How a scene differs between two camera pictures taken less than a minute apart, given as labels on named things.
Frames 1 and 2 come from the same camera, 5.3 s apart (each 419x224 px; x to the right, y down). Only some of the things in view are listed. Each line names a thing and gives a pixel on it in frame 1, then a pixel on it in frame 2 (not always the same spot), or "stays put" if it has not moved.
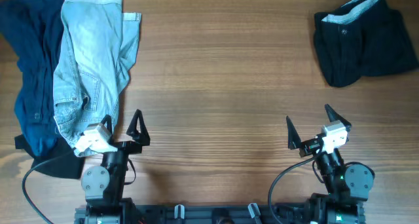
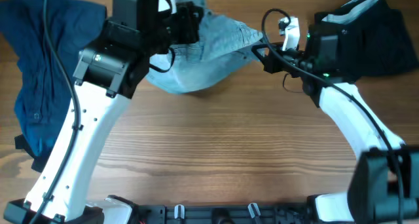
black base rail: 212,214 stays put
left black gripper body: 126,145 -> 188,23
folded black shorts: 363,37 stays put
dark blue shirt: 33,25 stays put
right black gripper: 312,145 -> 275,61
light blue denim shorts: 98,40 -> 223,48
